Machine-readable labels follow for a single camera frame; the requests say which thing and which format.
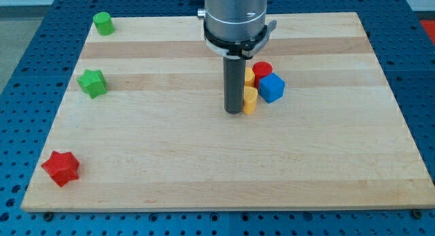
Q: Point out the red star block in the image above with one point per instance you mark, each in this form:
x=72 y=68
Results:
x=62 y=167

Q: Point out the green cylinder block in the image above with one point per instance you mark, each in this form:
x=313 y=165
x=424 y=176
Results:
x=103 y=23

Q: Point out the yellow rear block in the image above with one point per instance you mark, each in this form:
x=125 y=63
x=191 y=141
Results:
x=249 y=77

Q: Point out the yellow front block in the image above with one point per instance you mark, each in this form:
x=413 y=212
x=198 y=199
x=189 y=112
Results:
x=250 y=97

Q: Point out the blue cube block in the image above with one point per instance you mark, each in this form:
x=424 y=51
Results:
x=271 y=87

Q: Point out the light wooden board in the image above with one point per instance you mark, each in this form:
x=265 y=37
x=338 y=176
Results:
x=160 y=139

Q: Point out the red object at right edge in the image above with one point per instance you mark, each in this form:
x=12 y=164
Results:
x=429 y=27

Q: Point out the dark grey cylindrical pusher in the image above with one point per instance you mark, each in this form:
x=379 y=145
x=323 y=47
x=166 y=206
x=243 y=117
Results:
x=234 y=81

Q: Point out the green star block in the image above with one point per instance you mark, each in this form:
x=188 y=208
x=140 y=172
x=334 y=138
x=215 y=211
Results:
x=93 y=83

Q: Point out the yellow block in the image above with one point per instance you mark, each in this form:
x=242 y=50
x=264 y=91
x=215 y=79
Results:
x=249 y=77
x=250 y=97

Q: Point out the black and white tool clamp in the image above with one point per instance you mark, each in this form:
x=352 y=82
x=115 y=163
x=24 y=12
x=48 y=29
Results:
x=239 y=49

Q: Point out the red cylinder block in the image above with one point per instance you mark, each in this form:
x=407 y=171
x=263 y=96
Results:
x=260 y=70

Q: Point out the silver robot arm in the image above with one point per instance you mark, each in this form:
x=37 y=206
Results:
x=235 y=20

